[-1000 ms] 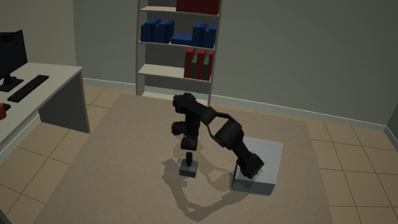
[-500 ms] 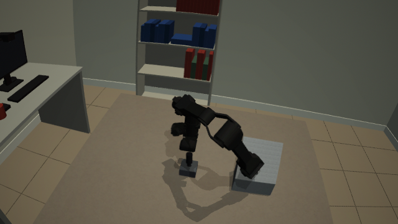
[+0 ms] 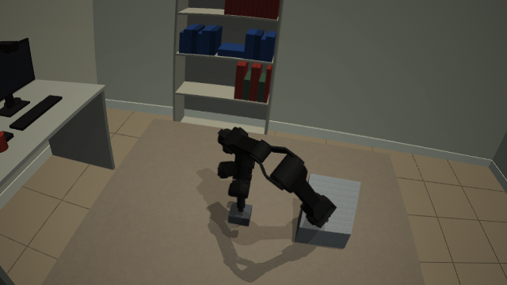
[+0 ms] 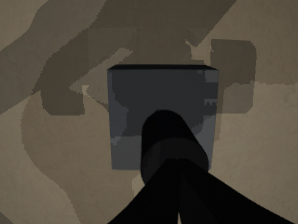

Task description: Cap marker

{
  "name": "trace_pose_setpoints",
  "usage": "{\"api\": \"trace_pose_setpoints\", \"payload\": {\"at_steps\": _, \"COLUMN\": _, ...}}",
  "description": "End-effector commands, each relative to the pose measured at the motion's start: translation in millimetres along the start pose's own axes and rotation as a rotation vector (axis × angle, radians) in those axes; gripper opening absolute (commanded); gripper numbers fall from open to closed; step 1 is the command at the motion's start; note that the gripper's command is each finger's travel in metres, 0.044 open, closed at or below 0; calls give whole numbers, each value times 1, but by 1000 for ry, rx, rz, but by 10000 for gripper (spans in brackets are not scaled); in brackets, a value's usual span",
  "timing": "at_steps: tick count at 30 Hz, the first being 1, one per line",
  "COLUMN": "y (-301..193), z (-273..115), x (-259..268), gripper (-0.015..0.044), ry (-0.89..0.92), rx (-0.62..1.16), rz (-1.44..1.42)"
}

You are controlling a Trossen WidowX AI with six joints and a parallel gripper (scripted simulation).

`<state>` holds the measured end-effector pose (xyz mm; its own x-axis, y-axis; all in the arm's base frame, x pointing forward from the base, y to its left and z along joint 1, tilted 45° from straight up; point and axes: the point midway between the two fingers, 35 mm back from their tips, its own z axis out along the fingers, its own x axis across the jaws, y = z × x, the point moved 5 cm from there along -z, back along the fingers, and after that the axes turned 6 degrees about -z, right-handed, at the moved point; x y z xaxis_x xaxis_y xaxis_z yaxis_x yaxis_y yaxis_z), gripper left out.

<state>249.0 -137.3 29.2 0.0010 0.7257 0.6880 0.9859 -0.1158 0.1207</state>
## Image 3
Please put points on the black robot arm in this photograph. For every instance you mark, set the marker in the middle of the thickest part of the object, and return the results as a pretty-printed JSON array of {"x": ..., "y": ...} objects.
[{"x": 289, "y": 175}]

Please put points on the black cylinder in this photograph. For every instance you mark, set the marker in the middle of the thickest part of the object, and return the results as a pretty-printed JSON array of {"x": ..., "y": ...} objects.
[{"x": 241, "y": 203}]

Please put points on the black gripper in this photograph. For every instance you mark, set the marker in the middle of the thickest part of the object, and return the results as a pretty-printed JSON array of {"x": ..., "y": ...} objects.
[{"x": 240, "y": 187}]

